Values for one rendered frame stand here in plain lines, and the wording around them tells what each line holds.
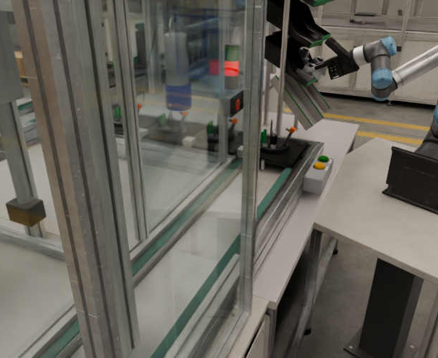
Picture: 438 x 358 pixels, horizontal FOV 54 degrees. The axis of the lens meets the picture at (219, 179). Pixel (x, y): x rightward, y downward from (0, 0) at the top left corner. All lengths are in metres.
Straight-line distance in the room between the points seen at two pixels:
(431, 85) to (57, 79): 5.57
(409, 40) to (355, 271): 3.57
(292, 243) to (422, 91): 4.59
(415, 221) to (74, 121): 1.41
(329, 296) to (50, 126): 2.26
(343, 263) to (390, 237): 1.28
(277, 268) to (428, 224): 0.60
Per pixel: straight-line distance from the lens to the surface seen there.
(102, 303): 0.51
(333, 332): 2.37
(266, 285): 1.25
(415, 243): 1.54
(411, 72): 1.93
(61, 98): 0.39
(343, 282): 2.66
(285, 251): 1.38
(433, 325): 1.55
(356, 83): 5.87
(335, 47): 1.89
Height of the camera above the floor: 1.69
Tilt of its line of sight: 28 degrees down
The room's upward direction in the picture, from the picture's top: straight up
